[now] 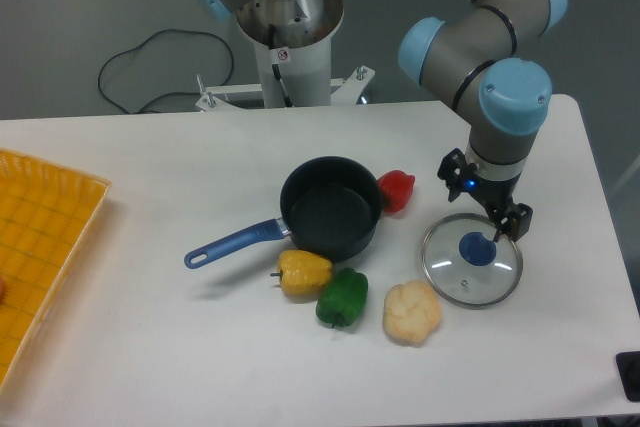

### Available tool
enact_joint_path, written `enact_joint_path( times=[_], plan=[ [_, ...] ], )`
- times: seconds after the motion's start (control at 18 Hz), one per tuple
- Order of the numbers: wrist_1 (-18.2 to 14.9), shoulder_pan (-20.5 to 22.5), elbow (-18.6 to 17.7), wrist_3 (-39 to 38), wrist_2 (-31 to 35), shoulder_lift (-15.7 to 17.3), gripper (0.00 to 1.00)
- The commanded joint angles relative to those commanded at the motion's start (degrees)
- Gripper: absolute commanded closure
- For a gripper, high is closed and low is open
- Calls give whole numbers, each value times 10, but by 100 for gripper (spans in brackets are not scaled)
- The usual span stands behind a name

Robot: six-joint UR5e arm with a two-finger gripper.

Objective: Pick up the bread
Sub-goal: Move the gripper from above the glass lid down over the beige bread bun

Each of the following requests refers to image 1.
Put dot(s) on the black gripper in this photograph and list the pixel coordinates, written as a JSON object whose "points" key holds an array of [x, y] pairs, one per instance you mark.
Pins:
{"points": [[491, 185]]}

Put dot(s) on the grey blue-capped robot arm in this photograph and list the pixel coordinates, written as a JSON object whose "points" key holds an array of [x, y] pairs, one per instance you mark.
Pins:
{"points": [[471, 66]]}

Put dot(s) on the pale bread roll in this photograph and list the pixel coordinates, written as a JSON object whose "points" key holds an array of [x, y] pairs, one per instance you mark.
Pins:
{"points": [[411, 313]]}

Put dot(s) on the glass lid with blue knob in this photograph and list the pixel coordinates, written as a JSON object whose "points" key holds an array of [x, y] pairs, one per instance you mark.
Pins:
{"points": [[466, 265]]}

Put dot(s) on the red bell pepper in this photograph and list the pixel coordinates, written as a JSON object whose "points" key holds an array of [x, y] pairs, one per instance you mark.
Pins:
{"points": [[396, 189]]}

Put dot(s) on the green bell pepper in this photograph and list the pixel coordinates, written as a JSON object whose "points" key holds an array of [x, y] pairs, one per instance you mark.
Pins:
{"points": [[343, 299]]}

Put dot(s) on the yellow bell pepper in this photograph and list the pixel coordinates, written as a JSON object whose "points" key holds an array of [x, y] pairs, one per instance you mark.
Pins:
{"points": [[302, 273]]}

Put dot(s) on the black device at table edge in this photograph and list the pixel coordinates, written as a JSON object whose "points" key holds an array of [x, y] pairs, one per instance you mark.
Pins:
{"points": [[628, 365]]}

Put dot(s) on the yellow woven basket tray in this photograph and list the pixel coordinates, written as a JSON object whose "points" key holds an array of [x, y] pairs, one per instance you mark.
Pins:
{"points": [[46, 212]]}

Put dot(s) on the dark pot with blue handle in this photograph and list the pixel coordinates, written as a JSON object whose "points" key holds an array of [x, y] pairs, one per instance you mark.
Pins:
{"points": [[329, 206]]}

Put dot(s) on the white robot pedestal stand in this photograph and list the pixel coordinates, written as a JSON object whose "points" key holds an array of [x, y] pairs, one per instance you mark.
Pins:
{"points": [[292, 41]]}

